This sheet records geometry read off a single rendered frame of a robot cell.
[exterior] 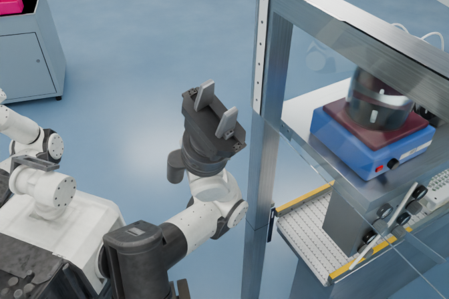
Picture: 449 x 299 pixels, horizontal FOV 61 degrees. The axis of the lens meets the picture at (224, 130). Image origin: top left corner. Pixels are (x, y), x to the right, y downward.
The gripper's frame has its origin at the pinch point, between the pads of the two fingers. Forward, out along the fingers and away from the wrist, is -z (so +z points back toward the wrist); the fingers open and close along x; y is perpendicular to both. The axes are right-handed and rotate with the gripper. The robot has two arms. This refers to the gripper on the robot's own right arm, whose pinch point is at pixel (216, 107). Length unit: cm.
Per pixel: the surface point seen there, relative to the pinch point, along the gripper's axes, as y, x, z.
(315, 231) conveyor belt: 33, -27, 75
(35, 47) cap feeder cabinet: 7, 186, 191
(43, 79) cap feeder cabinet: 2, 176, 216
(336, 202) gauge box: 26, -23, 38
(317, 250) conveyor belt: 28, -32, 72
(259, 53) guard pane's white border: 27.1, 14.1, 21.3
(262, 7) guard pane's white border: 28.5, 18.5, 11.4
